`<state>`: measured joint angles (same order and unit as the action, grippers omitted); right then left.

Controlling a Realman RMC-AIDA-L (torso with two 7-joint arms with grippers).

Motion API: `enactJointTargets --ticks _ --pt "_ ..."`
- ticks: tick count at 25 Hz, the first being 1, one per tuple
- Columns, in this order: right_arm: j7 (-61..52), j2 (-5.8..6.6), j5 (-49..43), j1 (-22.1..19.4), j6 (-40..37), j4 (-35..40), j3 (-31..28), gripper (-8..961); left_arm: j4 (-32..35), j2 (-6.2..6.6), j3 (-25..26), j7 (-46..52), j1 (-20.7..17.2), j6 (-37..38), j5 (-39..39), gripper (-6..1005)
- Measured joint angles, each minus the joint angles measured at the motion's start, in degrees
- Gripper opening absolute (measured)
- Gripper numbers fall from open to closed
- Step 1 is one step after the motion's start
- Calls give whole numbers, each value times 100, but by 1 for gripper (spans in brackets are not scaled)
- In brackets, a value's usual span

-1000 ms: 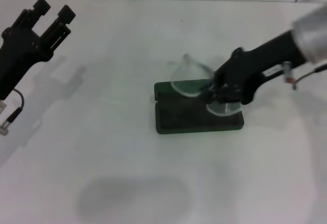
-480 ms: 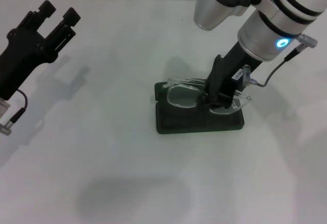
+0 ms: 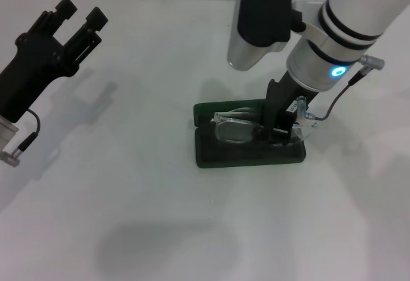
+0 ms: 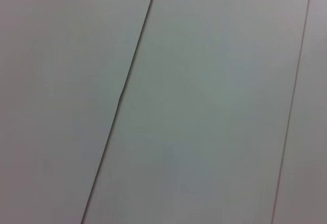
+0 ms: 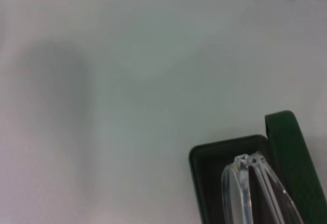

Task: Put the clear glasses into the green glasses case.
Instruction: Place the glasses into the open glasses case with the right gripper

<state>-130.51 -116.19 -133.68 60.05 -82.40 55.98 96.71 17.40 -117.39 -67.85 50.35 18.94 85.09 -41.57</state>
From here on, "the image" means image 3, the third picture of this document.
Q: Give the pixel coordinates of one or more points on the silver cylindrical connector plug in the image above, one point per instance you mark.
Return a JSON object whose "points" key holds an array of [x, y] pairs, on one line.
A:
{"points": [[302, 105]]}

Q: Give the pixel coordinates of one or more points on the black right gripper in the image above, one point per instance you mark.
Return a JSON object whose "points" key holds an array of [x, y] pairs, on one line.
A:
{"points": [[282, 101]]}

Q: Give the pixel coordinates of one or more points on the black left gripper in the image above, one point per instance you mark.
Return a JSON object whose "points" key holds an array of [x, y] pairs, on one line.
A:
{"points": [[25, 76]]}

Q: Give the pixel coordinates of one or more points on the green glasses case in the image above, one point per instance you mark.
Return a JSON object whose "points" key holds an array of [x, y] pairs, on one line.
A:
{"points": [[243, 159]]}

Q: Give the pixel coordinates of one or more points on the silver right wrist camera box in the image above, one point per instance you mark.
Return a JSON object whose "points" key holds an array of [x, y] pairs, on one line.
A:
{"points": [[262, 12]]}

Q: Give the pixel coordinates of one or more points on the clear frame glasses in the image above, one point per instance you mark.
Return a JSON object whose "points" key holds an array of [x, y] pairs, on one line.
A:
{"points": [[230, 132]]}

